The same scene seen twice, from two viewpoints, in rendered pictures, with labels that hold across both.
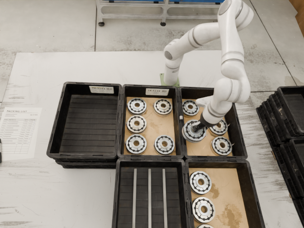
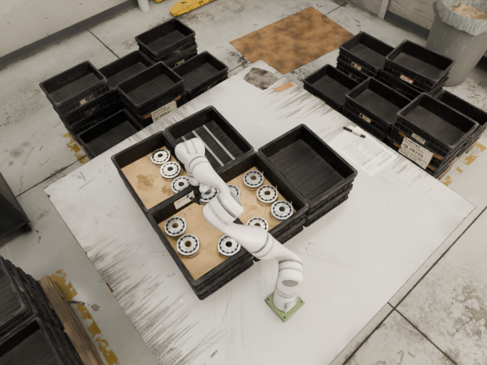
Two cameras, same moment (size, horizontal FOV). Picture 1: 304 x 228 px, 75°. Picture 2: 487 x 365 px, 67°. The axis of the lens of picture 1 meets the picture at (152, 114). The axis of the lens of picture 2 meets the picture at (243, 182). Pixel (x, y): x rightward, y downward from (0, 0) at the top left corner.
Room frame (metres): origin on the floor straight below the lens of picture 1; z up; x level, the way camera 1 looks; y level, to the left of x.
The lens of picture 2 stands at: (1.27, -0.40, 2.33)
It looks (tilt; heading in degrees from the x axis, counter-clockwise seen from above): 55 degrees down; 157
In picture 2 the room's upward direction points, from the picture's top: 4 degrees counter-clockwise
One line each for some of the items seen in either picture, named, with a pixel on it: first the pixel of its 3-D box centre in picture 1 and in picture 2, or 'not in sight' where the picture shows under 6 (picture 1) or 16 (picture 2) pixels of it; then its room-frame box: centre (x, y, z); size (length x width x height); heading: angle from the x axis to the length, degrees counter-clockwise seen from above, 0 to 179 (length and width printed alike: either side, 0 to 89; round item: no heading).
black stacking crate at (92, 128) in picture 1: (90, 121); (305, 168); (0.40, 0.30, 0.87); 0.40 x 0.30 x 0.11; 9
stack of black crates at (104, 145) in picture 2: not in sight; (115, 143); (-0.81, -0.53, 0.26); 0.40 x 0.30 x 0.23; 105
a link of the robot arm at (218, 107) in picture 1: (223, 97); (194, 156); (0.40, -0.22, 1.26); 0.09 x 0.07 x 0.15; 90
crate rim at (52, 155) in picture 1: (88, 117); (306, 162); (0.40, 0.30, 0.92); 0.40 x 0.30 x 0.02; 9
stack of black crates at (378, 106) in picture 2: not in sight; (374, 116); (-0.10, 1.26, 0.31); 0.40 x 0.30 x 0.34; 15
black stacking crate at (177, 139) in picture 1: (149, 123); (255, 200); (0.45, 0.00, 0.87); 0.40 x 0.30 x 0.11; 9
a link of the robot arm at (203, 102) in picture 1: (212, 106); (199, 175); (0.42, -0.22, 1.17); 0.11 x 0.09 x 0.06; 26
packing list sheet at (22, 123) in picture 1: (16, 131); (362, 148); (0.34, 0.73, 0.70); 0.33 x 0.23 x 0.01; 15
